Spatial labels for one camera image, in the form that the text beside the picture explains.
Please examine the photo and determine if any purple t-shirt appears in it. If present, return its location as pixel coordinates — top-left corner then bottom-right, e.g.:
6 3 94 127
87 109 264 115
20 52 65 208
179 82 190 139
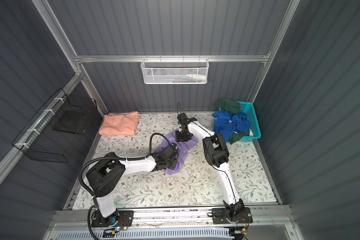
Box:
154 130 199 175

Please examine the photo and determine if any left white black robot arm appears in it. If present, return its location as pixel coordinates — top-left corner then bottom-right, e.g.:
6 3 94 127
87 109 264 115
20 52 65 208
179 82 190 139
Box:
86 143 179 220

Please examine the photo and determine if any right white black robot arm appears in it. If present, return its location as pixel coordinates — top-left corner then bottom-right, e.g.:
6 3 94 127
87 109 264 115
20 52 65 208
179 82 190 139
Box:
176 113 246 222

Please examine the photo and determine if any floral table mat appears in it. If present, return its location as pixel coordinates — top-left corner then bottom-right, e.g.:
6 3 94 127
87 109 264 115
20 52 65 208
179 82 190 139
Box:
72 111 278 210

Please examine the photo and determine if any blue t-shirt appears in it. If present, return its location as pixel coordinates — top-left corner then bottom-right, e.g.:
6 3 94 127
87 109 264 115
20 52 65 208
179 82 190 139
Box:
212 110 253 145

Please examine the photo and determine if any folded pink t-shirt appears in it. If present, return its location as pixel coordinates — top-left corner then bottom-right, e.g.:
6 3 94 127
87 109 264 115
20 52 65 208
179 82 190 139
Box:
99 112 141 136

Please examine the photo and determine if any dark green t-shirt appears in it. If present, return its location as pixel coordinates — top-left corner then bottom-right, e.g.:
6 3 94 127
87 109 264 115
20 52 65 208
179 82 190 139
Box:
213 98 240 114

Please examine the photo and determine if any white bottle in basket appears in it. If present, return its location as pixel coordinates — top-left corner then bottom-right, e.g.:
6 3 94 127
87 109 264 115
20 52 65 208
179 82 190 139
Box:
186 74 207 82

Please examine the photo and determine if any teal plastic basket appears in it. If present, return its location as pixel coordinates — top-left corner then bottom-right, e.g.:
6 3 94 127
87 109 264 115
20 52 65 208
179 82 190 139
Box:
229 101 262 144

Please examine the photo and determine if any white wire mesh basket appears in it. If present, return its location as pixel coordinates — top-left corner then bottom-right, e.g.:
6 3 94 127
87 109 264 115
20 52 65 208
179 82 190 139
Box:
141 60 210 85

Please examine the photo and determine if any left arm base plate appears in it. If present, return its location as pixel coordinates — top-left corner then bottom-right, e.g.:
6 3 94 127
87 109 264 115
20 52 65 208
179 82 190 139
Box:
90 210 135 228

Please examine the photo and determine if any white slotted cable duct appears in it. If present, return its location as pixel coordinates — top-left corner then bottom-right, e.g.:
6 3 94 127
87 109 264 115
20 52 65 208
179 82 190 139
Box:
55 226 233 240

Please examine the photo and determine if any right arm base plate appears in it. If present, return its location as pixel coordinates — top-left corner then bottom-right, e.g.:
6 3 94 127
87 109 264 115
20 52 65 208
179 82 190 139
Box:
208 207 253 225

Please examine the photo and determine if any left black corrugated cable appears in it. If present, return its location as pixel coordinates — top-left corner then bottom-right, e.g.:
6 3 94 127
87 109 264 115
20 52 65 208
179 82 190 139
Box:
78 132 172 240

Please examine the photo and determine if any black wire mesh basket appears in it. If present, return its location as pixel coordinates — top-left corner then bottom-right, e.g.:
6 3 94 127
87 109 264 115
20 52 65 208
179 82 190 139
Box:
12 91 99 164

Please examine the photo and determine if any aluminium mounting rail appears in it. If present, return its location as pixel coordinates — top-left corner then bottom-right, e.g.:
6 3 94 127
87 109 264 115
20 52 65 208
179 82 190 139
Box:
48 205 295 231

